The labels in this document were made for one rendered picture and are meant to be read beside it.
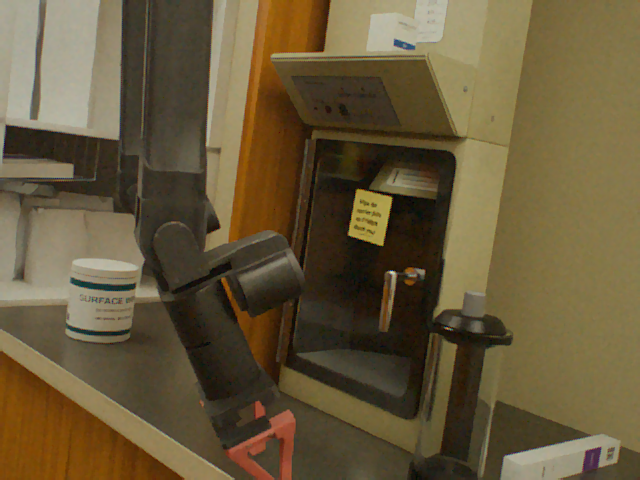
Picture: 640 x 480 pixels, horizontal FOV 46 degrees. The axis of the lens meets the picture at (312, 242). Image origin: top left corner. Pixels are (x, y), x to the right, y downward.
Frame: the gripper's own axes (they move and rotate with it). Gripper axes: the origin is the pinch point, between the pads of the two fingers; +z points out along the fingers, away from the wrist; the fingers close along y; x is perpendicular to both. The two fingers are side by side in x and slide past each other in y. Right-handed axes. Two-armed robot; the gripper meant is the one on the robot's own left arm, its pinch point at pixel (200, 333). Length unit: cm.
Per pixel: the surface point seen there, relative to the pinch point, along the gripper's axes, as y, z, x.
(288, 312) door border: 4.6, 4.9, -15.3
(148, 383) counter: 7.0, 6.1, 11.1
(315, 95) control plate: -2.9, -28.1, -31.7
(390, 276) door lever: -20.9, -1.6, -26.9
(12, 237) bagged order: 96, -18, 32
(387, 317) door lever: -20.8, 3.8, -24.4
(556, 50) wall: 9, -18, -83
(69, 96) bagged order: 94, -47, 2
